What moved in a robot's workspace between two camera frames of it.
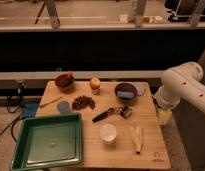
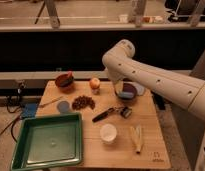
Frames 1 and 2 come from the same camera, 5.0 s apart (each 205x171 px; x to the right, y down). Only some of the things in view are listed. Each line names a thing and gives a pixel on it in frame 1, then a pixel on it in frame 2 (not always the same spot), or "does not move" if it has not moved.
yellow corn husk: [136, 134] does not move
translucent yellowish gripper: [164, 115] to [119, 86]
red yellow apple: [94, 83] does not move
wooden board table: [120, 124] does not move
